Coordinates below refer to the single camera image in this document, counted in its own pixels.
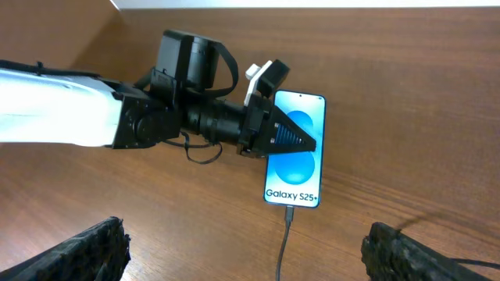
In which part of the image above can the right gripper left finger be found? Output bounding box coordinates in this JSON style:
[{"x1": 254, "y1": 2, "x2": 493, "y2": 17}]
[{"x1": 1, "y1": 216, "x2": 130, "y2": 281}]

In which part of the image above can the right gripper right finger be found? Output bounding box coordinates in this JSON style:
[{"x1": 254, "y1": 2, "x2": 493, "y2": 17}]
[{"x1": 361, "y1": 222, "x2": 492, "y2": 281}]

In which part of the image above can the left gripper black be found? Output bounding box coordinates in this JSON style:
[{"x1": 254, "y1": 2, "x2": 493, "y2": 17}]
[{"x1": 237, "y1": 94, "x2": 316, "y2": 158}]

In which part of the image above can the blue Galaxy smartphone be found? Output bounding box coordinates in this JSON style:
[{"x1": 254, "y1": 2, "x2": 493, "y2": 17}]
[{"x1": 263, "y1": 90, "x2": 326, "y2": 208}]

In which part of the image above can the black charger cable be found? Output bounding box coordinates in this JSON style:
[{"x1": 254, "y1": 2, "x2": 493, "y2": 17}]
[{"x1": 275, "y1": 205, "x2": 295, "y2": 281}]

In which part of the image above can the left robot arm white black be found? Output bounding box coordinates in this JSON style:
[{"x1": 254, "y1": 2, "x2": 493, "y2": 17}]
[{"x1": 1, "y1": 30, "x2": 317, "y2": 158}]

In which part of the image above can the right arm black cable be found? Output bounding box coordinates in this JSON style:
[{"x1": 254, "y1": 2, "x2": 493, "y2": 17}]
[{"x1": 394, "y1": 216, "x2": 500, "y2": 271}]

